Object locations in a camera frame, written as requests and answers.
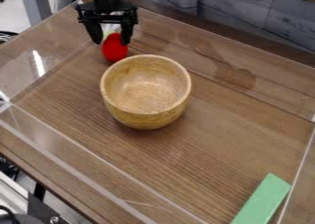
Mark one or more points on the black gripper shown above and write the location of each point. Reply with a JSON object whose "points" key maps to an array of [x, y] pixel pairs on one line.
{"points": [[109, 11]]}

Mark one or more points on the red plush fruit green stem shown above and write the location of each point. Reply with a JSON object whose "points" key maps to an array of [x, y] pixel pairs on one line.
{"points": [[114, 50]]}

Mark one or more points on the wooden bowl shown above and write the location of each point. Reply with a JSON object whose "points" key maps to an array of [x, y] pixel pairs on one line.
{"points": [[146, 90]]}

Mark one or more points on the black equipment bottom left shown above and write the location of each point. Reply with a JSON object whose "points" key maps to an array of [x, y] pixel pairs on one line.
{"points": [[28, 211]]}

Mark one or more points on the green rectangular block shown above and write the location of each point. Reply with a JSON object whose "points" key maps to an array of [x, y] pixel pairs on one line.
{"points": [[263, 202]]}

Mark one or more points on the clear acrylic enclosure wall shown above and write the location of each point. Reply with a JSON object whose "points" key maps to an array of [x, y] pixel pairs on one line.
{"points": [[189, 173]]}

